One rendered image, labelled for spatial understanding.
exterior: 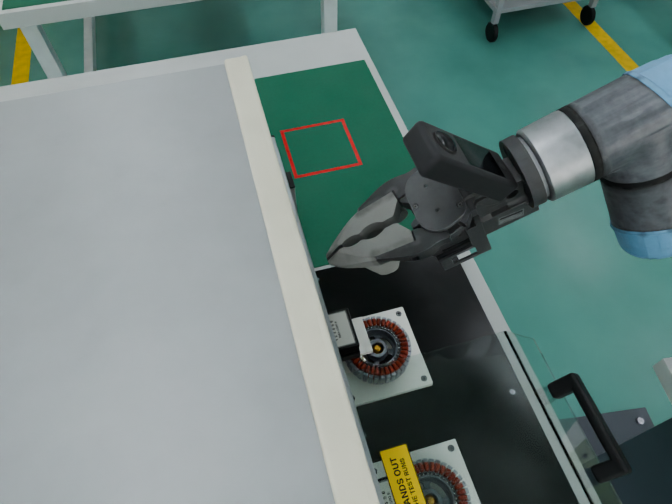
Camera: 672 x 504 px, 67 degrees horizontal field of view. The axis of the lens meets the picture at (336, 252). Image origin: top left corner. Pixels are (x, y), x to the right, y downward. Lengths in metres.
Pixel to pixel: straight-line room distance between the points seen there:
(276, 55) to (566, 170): 1.12
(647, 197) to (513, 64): 2.36
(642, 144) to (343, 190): 0.73
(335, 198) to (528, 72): 1.88
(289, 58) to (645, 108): 1.12
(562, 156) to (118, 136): 0.37
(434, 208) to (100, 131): 0.30
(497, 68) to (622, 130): 2.34
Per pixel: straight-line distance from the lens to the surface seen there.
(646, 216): 0.57
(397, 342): 0.87
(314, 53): 1.51
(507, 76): 2.79
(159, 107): 0.48
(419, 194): 0.49
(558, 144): 0.49
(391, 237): 0.49
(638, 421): 1.89
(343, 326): 0.76
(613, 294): 2.09
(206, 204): 0.39
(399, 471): 0.56
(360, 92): 1.37
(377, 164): 1.19
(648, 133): 0.52
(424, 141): 0.43
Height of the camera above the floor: 1.61
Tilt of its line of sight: 56 degrees down
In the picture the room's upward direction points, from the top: straight up
